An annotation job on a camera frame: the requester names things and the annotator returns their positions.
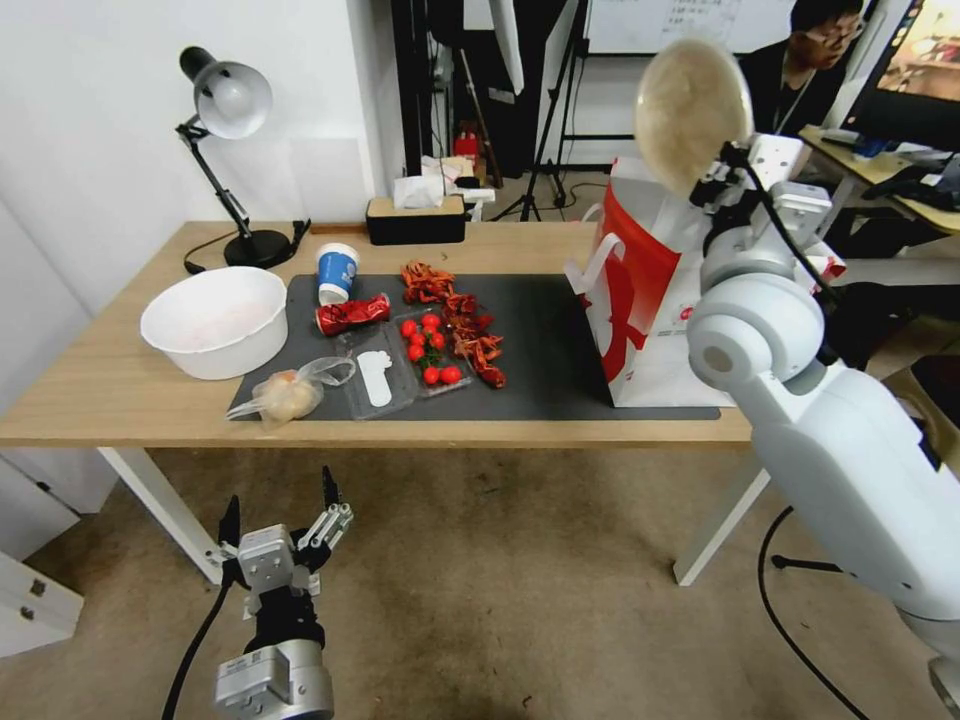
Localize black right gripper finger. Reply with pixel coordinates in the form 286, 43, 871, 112
716, 140, 756, 178
688, 173, 726, 213

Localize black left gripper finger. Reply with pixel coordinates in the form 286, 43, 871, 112
209, 494, 243, 564
299, 465, 355, 551

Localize translucent round takeout lid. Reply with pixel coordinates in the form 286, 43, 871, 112
633, 37, 755, 198

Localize red and white delivery bag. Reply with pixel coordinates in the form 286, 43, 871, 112
563, 157, 849, 410

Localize clear plastic bag with food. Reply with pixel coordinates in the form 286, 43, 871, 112
224, 356, 358, 432

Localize black bag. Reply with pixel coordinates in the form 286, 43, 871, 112
860, 153, 960, 202

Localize white round takeout bowl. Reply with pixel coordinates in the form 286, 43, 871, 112
140, 266, 290, 382

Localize black tissue box wooden lid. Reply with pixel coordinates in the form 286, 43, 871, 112
365, 194, 467, 247

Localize person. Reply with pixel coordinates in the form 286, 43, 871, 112
738, 0, 871, 141

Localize clear plastic clamshell container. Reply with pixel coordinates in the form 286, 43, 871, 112
335, 305, 475, 421

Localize whiteboard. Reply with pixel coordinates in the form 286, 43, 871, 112
584, 0, 798, 57

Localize wooden office desk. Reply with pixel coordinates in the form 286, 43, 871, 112
797, 123, 960, 238

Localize wooden table white legs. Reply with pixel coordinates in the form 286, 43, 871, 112
0, 219, 774, 588

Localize black tripod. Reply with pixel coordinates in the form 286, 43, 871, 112
491, 0, 595, 223

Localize computer monitor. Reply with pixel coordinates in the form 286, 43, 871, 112
851, 0, 960, 153

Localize crushed red drink can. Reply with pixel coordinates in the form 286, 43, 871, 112
314, 293, 393, 337

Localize white drawer cabinet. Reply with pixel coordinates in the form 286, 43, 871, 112
0, 449, 118, 661

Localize dark grey table mat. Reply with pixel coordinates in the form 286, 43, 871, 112
227, 273, 721, 423

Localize blue and white paper cup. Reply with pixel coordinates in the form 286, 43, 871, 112
314, 242, 363, 307

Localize white tissue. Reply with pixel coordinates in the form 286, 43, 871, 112
392, 173, 453, 211

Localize black desk lamp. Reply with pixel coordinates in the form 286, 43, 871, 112
176, 46, 313, 273

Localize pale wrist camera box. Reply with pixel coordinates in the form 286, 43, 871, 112
752, 133, 814, 190
236, 526, 295, 595

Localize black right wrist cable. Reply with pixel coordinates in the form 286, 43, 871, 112
721, 140, 840, 305

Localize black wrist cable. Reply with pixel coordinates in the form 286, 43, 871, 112
721, 140, 840, 305
161, 581, 231, 720

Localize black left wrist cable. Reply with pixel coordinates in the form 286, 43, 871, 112
161, 581, 231, 720

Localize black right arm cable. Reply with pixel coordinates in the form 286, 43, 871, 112
757, 506, 873, 720

